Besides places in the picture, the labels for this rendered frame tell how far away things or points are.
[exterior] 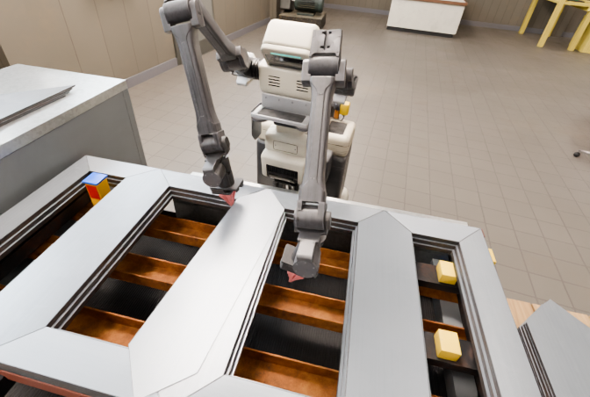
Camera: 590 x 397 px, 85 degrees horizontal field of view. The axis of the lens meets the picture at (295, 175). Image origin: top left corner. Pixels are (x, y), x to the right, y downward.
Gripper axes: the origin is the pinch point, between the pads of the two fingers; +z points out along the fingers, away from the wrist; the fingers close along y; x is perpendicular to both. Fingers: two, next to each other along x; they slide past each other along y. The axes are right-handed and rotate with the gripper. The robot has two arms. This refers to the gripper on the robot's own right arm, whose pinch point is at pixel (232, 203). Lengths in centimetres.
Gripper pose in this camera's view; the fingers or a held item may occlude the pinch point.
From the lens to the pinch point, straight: 117.6
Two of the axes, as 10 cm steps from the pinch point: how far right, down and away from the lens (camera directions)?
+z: 1.0, 8.3, 5.5
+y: 9.7, 0.5, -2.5
